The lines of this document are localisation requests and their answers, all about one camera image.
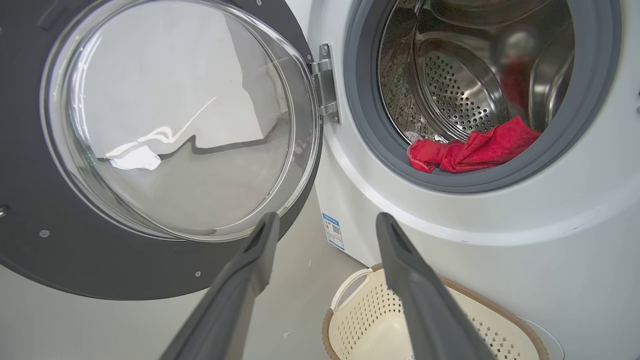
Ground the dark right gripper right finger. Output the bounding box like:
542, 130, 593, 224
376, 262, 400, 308
376, 212, 496, 360

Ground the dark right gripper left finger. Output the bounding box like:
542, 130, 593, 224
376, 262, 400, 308
160, 212, 281, 360

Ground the red garment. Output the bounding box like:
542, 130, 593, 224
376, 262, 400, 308
407, 116, 543, 174

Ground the black round glass washer door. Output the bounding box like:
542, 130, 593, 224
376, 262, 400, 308
0, 0, 323, 301

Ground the cream basket with brown rim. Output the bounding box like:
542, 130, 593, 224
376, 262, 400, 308
322, 263, 550, 360

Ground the white front-load washing machine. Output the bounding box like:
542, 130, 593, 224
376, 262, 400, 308
285, 0, 640, 360

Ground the perforated steel washer drum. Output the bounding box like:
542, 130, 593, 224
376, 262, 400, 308
377, 0, 576, 143

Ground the silver metal door hinge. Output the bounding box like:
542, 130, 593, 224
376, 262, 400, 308
311, 43, 342, 124

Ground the blue energy label sticker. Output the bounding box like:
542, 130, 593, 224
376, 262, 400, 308
321, 213, 346, 251

